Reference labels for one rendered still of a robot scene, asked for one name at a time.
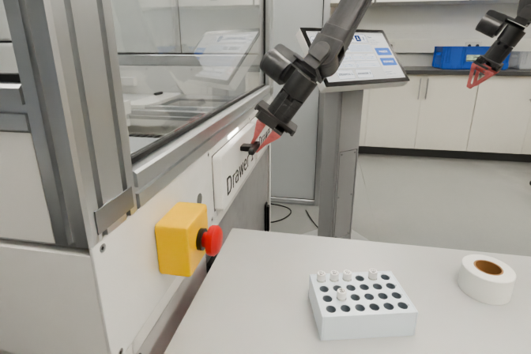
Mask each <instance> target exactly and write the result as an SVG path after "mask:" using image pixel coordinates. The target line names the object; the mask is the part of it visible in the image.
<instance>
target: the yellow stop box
mask: <svg viewBox="0 0 531 354"><path fill-rule="evenodd" d="M207 231H208V217H207V206H206V204H200V203H190V202H177V203H176V204H175V205H174V206H173V207H172V208H171V209H170V210H169V211H168V212H167V213H166V215H165V216H164V217H163V218H162V219H161V220H160V221H159V222H158V223H157V224H156V226H155V233H156V247H157V254H158V262H159V269H160V272H161V273H162V274H168V275H175V276H181V277H191V276H192V274H193V273H194V271H195V270H196V268H197V267H198V264H199V263H200V261H201V260H202V258H203V256H204V255H205V247H202V244H201V239H202V236H203V234H204V232H207Z"/></svg>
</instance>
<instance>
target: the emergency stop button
mask: <svg viewBox="0 0 531 354"><path fill-rule="evenodd" d="M222 242H223V232H222V229H221V228H220V227H219V225H211V226H210V227H209V229H208V231H207V232H204V234H203V236H202V239H201V244H202V247H205V252H206V254H207V255H208V256H215V255H217V254H218V253H219V252H220V249H221V246H222Z"/></svg>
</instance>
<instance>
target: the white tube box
mask: <svg viewBox="0 0 531 354"><path fill-rule="evenodd" d="M339 288H344V289H345V290H346V292H347V294H346V300H345V301H343V302H342V301H339V300H338V299H337V290H338V289H339ZM309 298H310V301H311V306H312V310H313V313H314V318H315V321H316V325H317V327H318V333H319V336H320V339H321V341H331V340H345V339H360V338H374V337H402V336H412V335H413V336H414V335H415V331H416V322H417V317H418V311H417V309H416V308H415V306H414V305H413V303H412V301H411V300H410V298H409V297H408V296H407V294H406V293H405V291H404V289H403V288H402V287H401V285H400V284H399V282H398V281H397V279H396V277H395V276H394V275H393V273H392V272H391V271H378V276H377V279H376V281H371V280H369V279H368V272H357V273H352V279H351V281H349V282H346V281H343V273H339V277H338V282H332V281H330V273H326V280H325V282H324V283H319V282H317V274H310V278H309Z"/></svg>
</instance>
